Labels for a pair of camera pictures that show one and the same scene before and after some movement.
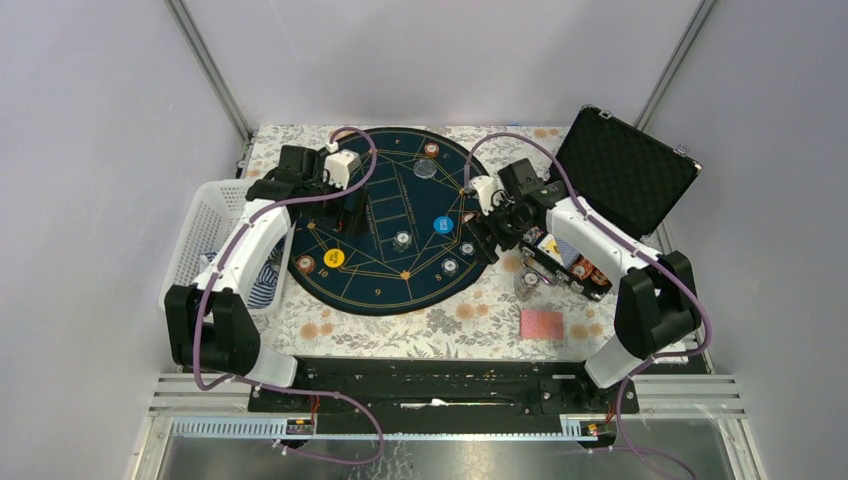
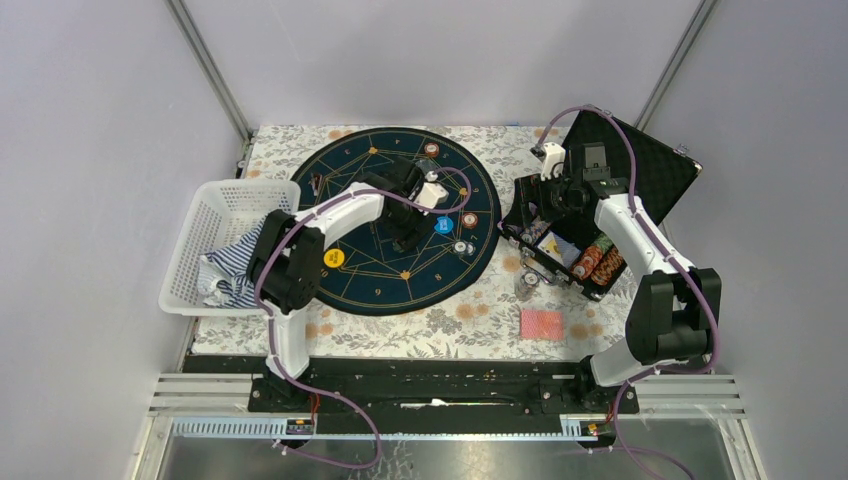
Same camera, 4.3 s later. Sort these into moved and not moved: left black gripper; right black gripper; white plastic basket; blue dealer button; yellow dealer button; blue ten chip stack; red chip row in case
Moved: left black gripper; right black gripper
Not moved: red chip row in case; blue dealer button; blue ten chip stack; white plastic basket; yellow dealer button
